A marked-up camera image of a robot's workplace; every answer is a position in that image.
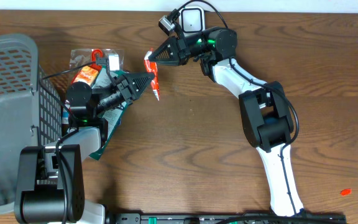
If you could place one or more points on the white barcode scanner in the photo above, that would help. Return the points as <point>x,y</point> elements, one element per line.
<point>192,20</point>

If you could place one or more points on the red packaged item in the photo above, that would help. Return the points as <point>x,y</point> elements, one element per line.
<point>83,66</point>

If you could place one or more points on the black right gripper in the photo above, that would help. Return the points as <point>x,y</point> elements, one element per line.
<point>182,50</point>

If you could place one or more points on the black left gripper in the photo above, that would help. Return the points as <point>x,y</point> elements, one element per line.
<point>124,91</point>

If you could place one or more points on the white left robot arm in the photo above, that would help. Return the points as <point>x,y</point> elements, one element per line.
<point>50,187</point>

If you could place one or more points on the grey plastic basket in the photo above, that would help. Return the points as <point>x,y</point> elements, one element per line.
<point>29,111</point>

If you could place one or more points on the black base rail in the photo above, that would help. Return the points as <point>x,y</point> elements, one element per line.
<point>137,217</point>

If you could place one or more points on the small red floor marker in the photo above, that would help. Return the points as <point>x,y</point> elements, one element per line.
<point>346,192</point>

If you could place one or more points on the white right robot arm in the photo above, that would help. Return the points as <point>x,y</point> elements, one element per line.
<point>269,120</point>

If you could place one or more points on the green packaged item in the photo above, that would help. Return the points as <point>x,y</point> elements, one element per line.
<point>112,116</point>

